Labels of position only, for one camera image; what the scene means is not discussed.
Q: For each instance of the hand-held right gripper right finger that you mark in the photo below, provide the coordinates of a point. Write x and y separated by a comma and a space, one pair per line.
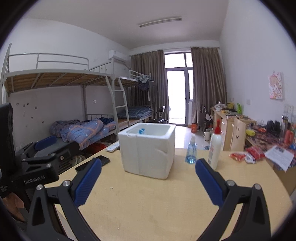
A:
208, 178

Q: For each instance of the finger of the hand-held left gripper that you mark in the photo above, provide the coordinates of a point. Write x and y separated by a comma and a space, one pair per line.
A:
62, 150
45, 141

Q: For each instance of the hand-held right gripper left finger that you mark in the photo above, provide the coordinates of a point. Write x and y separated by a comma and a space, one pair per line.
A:
89, 180

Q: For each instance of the white foam box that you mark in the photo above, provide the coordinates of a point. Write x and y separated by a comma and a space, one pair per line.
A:
148, 153

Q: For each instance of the blue face mask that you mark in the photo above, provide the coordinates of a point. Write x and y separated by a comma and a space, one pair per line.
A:
141, 131

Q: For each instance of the person's left hand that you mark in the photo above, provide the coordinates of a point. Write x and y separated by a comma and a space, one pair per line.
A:
15, 203

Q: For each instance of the black smartphone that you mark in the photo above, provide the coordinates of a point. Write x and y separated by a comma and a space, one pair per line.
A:
103, 160

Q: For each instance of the blue orange quilt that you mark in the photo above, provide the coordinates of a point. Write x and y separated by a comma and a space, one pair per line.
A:
85, 131

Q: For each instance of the blue waste bin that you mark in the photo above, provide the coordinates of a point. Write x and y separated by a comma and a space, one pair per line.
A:
206, 147

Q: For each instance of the blue spray bottle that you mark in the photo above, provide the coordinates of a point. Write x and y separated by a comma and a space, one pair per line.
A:
190, 153

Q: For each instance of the white lotion bottle red pump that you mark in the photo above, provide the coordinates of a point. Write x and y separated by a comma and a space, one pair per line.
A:
215, 148

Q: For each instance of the red plastic bag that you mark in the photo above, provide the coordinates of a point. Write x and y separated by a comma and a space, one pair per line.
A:
98, 147

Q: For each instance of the red snack packet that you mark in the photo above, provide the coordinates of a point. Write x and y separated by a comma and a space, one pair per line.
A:
254, 151
237, 157

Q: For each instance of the white remote control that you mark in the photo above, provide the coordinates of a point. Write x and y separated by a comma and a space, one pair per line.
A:
113, 146

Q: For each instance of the white kettle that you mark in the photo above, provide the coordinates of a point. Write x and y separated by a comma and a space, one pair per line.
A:
207, 136

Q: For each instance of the white snack packet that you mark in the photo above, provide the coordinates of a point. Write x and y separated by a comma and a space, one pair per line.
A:
249, 158

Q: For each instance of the orange bag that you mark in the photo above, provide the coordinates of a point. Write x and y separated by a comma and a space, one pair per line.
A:
194, 128

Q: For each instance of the wooden chair smiley backrest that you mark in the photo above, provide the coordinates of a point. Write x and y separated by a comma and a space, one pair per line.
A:
239, 134

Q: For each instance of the wooden desk with drawers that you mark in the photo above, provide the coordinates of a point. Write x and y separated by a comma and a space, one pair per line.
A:
219, 125

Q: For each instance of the yellow cloth roll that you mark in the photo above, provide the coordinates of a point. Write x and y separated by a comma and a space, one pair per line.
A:
250, 132

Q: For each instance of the metal bunk bed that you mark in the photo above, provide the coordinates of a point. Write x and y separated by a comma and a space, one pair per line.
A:
128, 82
57, 77

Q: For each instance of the patterned tablecloth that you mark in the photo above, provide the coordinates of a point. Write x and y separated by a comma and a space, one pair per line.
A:
266, 139

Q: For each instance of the printed paper sheet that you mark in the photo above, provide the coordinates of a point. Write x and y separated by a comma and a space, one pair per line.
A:
278, 155

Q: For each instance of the green packet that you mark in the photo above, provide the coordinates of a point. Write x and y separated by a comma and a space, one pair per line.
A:
239, 108

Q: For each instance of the black folding chair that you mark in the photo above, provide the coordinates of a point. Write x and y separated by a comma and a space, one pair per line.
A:
158, 115

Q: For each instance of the blue plaid mattress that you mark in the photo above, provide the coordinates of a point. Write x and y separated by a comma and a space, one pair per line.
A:
135, 112

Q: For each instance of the glass balcony door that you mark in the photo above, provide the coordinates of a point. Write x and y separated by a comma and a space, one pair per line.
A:
177, 97

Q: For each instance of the group of toiletry bottles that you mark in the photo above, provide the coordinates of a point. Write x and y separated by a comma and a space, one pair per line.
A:
288, 136

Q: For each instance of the brown curtain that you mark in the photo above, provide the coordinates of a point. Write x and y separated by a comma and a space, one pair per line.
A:
208, 81
152, 64

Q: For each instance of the hanging dark clothes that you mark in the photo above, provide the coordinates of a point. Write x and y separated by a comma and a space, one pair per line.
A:
143, 85

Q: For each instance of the white air conditioner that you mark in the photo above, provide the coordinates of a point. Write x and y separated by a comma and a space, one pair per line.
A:
118, 55

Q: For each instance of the ceiling tube light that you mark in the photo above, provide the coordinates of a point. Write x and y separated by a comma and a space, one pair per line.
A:
159, 21

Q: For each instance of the pink cartoon wall poster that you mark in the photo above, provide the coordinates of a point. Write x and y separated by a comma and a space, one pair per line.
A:
276, 85

